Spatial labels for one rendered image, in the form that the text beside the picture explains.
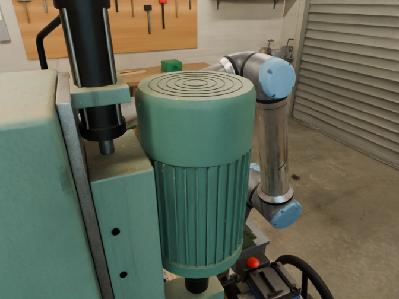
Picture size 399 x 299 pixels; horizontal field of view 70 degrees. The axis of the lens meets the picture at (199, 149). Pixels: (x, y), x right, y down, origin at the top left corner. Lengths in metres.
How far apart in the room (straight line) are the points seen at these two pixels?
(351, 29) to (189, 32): 1.91
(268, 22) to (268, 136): 3.70
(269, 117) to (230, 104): 0.64
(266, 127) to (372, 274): 1.57
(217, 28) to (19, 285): 3.98
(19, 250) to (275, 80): 0.77
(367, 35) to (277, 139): 2.88
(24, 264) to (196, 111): 0.25
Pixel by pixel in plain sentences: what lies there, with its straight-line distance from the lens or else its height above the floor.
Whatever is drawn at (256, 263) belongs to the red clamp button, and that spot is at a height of 1.02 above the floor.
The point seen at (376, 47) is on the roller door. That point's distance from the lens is 3.73.
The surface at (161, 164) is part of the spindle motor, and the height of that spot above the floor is 1.41.
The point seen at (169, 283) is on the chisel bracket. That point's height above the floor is 1.07.
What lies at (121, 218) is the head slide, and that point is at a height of 1.35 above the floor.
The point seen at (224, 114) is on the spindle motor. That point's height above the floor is 1.49.
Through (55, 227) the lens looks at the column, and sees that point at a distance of 0.35.
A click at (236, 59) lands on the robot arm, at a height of 1.43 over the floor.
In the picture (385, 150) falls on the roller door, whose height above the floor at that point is 0.12.
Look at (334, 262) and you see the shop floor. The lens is 2.33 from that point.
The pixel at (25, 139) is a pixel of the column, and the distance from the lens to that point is 0.30.
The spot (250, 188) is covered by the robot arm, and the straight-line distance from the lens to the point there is 1.35.
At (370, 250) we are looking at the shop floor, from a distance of 2.53.
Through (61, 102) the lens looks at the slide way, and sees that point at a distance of 0.32.
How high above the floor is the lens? 1.61
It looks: 28 degrees down
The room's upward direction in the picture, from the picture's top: straight up
